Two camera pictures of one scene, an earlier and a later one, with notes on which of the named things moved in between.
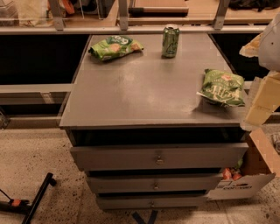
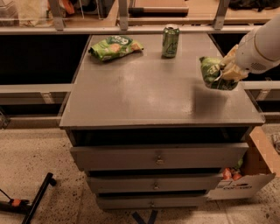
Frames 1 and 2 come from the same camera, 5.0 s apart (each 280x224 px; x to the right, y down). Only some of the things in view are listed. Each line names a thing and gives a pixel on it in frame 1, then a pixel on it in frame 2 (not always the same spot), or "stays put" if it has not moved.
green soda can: x=171 y=42 stays put
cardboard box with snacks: x=258 y=169 stays put
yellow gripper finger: x=252 y=48 → x=230 y=57
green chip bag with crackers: x=114 y=46 stays put
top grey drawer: x=161 y=157 stays put
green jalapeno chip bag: x=223 y=87 → x=211 y=68
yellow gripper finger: x=267 y=99 → x=234 y=73
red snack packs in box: x=228 y=173 stays put
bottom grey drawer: x=150 y=201 stays put
